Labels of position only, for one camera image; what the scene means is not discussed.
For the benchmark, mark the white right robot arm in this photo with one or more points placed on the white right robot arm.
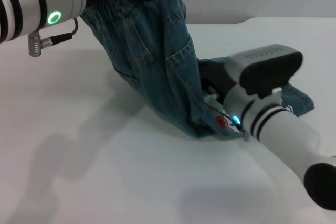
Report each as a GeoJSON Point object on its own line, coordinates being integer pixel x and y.
{"type": "Point", "coordinates": [275, 129]}

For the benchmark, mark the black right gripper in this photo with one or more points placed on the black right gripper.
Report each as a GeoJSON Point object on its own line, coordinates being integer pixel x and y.
{"type": "Point", "coordinates": [218, 79]}

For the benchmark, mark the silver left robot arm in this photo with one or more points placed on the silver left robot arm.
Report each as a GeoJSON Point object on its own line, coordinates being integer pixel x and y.
{"type": "Point", "coordinates": [26, 6]}

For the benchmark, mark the blue washed denim shorts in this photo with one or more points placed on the blue washed denim shorts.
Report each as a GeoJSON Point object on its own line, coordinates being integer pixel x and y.
{"type": "Point", "coordinates": [157, 64]}

